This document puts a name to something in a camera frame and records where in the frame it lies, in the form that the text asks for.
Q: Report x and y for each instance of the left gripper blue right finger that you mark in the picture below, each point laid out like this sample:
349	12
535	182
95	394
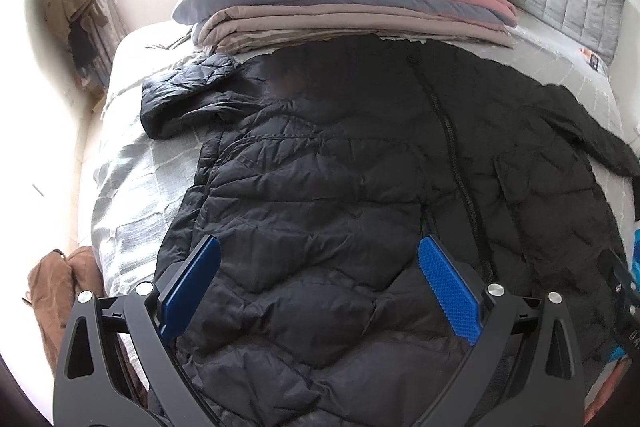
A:
457	300

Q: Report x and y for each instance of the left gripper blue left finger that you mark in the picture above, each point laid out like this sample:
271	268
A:
183	286

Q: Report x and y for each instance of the black puffer jacket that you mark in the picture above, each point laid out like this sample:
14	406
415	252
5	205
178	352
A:
321	168

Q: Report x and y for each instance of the grey checked bedspread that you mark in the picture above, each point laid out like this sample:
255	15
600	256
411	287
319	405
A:
140	182

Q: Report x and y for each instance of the brown garment by bed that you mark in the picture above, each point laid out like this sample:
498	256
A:
53	286

